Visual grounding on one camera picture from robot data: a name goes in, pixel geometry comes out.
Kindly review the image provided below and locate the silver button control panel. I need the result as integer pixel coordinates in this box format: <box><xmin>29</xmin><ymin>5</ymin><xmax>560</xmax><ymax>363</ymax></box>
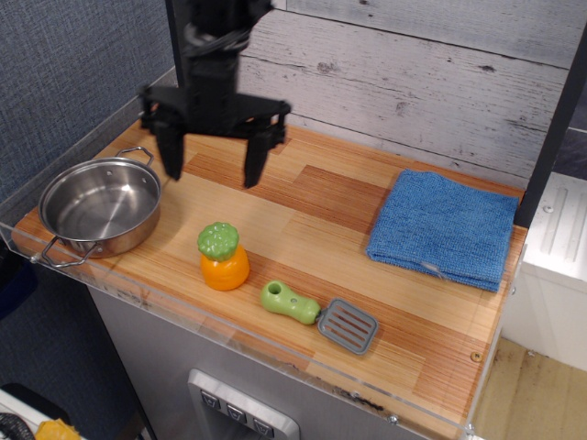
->
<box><xmin>187</xmin><ymin>368</ymin><xmax>301</xmax><ymax>439</ymax></box>

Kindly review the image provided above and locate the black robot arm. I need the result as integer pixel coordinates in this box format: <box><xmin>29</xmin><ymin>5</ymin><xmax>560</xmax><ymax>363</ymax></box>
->
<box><xmin>138</xmin><ymin>1</ymin><xmax>291</xmax><ymax>188</ymax></box>

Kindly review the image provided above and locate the green grey toy spatula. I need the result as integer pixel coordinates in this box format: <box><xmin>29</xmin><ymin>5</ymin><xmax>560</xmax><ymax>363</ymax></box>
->
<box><xmin>260</xmin><ymin>280</ymin><xmax>379</xmax><ymax>356</ymax></box>

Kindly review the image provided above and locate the stainless steel pot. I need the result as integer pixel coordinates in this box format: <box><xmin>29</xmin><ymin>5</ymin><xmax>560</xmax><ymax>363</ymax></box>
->
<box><xmin>38</xmin><ymin>147</ymin><xmax>162</xmax><ymax>269</ymax></box>

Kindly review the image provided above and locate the silver toy kitchen cabinet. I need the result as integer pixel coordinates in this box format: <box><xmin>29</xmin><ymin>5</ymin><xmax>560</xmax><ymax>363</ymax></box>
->
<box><xmin>91</xmin><ymin>289</ymin><xmax>462</xmax><ymax>439</ymax></box>

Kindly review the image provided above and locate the orange green toy pineapple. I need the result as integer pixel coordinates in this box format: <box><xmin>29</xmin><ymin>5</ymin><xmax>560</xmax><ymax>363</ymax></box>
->
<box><xmin>197</xmin><ymin>222</ymin><xmax>250</xmax><ymax>292</ymax></box>

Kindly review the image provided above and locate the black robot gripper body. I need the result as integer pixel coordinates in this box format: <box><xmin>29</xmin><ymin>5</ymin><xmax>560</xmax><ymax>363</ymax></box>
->
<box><xmin>139</xmin><ymin>50</ymin><xmax>291</xmax><ymax>144</ymax></box>

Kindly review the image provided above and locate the clear acrylic edge guard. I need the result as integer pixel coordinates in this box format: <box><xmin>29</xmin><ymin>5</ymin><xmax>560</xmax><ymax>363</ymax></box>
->
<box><xmin>0</xmin><ymin>66</ymin><xmax>528</xmax><ymax>440</ymax></box>

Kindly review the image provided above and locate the folded blue towel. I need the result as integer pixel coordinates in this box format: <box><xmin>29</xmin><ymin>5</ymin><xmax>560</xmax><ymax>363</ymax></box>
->
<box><xmin>366</xmin><ymin>170</ymin><xmax>518</xmax><ymax>292</ymax></box>

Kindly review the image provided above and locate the black vertical post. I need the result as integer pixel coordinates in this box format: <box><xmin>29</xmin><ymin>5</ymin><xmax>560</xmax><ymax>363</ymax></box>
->
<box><xmin>165</xmin><ymin>0</ymin><xmax>191</xmax><ymax>87</ymax></box>
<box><xmin>515</xmin><ymin>28</ymin><xmax>586</xmax><ymax>228</ymax></box>

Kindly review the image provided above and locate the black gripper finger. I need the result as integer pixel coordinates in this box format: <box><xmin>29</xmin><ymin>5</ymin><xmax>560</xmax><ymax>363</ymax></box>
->
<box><xmin>244</xmin><ymin>135</ymin><xmax>271</xmax><ymax>189</ymax></box>
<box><xmin>155</xmin><ymin>126</ymin><xmax>185</xmax><ymax>181</ymax></box>

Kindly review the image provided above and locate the black right vertical post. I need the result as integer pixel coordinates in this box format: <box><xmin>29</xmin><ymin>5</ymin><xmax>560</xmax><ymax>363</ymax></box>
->
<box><xmin>515</xmin><ymin>28</ymin><xmax>586</xmax><ymax>228</ymax></box>

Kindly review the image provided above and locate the yellow black object corner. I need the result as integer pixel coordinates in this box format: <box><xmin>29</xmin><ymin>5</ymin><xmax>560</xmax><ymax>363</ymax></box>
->
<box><xmin>1</xmin><ymin>412</ymin><xmax>83</xmax><ymax>440</ymax></box>

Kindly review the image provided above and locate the white grooved side unit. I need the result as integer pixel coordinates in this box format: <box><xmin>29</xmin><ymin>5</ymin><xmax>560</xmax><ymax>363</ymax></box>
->
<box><xmin>502</xmin><ymin>172</ymin><xmax>586</xmax><ymax>370</ymax></box>

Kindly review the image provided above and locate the black left vertical post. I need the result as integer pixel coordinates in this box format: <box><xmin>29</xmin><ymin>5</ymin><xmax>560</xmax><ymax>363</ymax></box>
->
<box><xmin>165</xmin><ymin>0</ymin><xmax>191</xmax><ymax>87</ymax></box>

